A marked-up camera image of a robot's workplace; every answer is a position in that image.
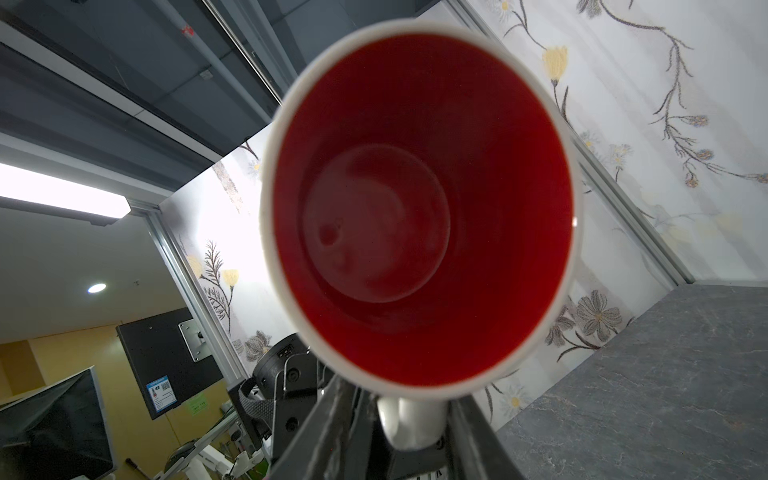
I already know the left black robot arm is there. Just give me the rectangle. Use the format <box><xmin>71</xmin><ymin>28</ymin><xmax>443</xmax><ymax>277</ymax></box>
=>
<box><xmin>229</xmin><ymin>333</ymin><xmax>334</xmax><ymax>464</ymax></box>

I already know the ceiling strip light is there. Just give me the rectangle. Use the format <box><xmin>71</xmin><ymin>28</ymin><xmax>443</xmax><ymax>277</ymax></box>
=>
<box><xmin>1</xmin><ymin>164</ymin><xmax>131</xmax><ymax>226</ymax></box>

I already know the dark monitor screen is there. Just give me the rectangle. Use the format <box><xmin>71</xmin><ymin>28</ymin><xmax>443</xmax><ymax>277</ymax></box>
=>
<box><xmin>1</xmin><ymin>367</ymin><xmax>117</xmax><ymax>479</ymax></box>

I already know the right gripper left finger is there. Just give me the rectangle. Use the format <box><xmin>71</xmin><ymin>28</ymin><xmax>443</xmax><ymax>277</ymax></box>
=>
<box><xmin>267</xmin><ymin>376</ymin><xmax>357</xmax><ymax>480</ymax></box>

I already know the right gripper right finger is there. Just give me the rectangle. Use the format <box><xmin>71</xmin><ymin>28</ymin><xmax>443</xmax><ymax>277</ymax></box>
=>
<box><xmin>446</xmin><ymin>396</ymin><xmax>524</xmax><ymax>480</ymax></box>

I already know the round ceiling downlight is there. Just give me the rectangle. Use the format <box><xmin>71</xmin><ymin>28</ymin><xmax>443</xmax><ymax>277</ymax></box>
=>
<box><xmin>87</xmin><ymin>283</ymin><xmax>107</xmax><ymax>294</ymax></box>

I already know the cream upside-down mug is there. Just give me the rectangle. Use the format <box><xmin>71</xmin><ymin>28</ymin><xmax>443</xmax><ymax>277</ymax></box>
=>
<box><xmin>259</xmin><ymin>19</ymin><xmax>582</xmax><ymax>451</ymax></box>

